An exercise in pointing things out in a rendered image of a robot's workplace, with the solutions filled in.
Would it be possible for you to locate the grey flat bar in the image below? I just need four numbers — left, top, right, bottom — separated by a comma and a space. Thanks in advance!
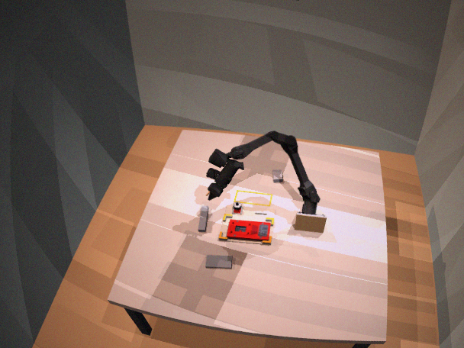
198, 206, 208, 232

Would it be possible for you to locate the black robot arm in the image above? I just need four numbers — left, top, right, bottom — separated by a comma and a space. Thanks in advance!
206, 130, 320, 215

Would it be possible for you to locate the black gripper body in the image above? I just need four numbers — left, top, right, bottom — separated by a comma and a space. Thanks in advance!
207, 169, 233, 197

